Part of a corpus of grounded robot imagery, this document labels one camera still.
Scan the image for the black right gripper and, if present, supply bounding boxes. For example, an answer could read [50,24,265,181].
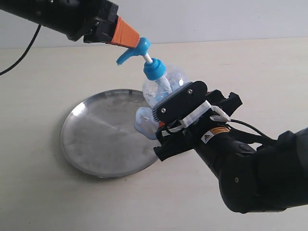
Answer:
[153,89,243,162]

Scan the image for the pale blue soap blob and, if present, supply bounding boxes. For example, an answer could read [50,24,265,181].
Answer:
[134,107,159,140]

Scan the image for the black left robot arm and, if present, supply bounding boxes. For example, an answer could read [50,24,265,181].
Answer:
[0,0,140,48]

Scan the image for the blue pump lotion bottle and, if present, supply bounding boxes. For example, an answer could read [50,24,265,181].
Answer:
[116,37,190,108]

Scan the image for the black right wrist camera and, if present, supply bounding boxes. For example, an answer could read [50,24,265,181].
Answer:
[152,81,207,124]

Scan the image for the round stainless steel plate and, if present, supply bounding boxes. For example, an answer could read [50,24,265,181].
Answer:
[60,89,158,179]

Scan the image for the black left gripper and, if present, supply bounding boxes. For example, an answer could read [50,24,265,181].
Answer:
[67,2,140,48]

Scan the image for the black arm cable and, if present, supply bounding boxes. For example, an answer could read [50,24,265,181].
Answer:
[230,119,277,147]
[0,25,42,76]

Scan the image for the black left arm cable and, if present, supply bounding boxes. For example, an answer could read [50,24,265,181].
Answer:
[0,25,42,76]

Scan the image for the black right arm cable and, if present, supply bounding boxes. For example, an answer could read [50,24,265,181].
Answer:
[230,119,277,147]

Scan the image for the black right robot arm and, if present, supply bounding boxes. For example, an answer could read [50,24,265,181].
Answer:
[153,90,308,214]

